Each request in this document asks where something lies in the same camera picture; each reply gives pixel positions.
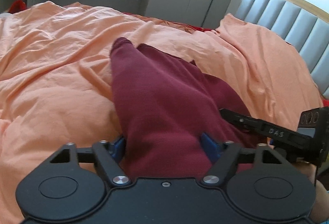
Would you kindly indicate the person's right hand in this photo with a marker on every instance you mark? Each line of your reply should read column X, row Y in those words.
column 320, row 211

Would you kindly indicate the bright red object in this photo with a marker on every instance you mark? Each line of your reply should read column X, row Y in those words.
column 17, row 6

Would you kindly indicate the dark red long-sleeve shirt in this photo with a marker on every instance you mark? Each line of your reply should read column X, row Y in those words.
column 164, row 104

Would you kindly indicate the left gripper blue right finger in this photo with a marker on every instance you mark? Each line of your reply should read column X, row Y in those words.
column 224, row 159

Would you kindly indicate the orange duvet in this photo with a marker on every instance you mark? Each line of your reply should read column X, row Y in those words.
column 56, row 78

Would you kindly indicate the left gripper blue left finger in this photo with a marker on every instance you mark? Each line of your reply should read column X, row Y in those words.
column 107, row 156

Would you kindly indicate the grey padded headboard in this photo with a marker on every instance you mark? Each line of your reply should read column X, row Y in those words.
column 300, row 24

